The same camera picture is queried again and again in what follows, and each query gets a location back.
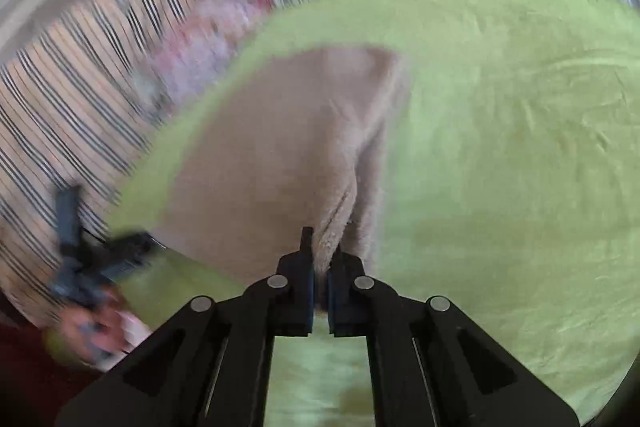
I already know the beige knitted sweater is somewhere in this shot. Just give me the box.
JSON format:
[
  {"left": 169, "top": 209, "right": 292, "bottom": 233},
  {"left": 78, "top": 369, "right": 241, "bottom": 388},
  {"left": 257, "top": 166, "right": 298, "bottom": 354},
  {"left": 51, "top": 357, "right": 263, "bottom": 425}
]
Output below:
[{"left": 154, "top": 46, "right": 414, "bottom": 314}]

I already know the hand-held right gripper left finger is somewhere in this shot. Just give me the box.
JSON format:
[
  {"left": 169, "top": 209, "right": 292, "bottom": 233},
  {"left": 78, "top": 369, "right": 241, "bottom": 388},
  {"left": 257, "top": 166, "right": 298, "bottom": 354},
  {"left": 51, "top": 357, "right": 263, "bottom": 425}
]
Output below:
[{"left": 55, "top": 227, "right": 316, "bottom": 427}]

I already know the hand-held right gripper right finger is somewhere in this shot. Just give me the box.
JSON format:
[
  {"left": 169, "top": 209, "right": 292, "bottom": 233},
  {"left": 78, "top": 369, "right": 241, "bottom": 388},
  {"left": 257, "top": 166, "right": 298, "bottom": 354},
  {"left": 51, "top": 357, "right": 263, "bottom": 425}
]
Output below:
[{"left": 326, "top": 246, "right": 581, "bottom": 427}]

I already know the pastel floral cloth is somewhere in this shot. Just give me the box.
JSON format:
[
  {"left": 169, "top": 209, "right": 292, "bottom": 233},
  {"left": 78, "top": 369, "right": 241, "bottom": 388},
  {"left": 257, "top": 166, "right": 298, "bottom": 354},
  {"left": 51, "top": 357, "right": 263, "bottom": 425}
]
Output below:
[{"left": 132, "top": 0, "right": 273, "bottom": 120}]

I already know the beige plaid blanket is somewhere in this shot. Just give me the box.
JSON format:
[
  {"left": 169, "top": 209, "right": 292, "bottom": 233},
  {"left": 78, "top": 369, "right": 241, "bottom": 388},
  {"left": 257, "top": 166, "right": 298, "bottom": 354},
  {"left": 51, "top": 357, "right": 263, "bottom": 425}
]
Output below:
[{"left": 0, "top": 0, "right": 213, "bottom": 323}]

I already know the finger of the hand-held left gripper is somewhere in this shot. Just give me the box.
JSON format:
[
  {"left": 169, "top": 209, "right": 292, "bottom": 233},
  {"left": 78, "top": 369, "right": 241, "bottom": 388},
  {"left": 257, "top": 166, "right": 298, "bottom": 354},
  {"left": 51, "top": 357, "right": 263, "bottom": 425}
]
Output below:
[{"left": 97, "top": 231, "right": 155, "bottom": 284}]

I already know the light green bed sheet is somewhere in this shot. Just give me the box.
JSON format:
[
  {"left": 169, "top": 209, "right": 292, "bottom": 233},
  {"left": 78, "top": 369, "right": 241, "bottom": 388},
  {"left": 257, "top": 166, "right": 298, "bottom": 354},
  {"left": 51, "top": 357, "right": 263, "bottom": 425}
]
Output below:
[{"left": 44, "top": 0, "right": 640, "bottom": 427}]

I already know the person's left hand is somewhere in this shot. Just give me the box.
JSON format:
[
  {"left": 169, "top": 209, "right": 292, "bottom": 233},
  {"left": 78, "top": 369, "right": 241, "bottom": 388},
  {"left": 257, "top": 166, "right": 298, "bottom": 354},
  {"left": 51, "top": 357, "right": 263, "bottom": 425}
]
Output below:
[{"left": 60, "top": 292, "right": 152, "bottom": 365}]

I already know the dark red clothing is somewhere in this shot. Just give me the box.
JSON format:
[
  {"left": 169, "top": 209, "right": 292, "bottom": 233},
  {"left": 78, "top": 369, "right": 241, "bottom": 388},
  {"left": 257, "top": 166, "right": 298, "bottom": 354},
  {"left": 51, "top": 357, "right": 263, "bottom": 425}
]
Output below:
[{"left": 0, "top": 292, "right": 108, "bottom": 427}]

